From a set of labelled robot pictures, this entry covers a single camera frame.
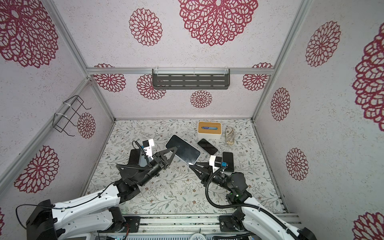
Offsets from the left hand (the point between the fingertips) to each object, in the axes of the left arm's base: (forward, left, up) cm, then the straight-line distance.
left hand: (178, 151), depth 63 cm
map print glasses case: (+32, -33, -31) cm, 55 cm away
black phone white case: (0, -2, 0) cm, 2 cm away
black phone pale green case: (+15, +32, -32) cm, 48 cm away
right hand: (-5, -5, -4) cm, 8 cm away
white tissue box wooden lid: (+36, -18, -31) cm, 51 cm away
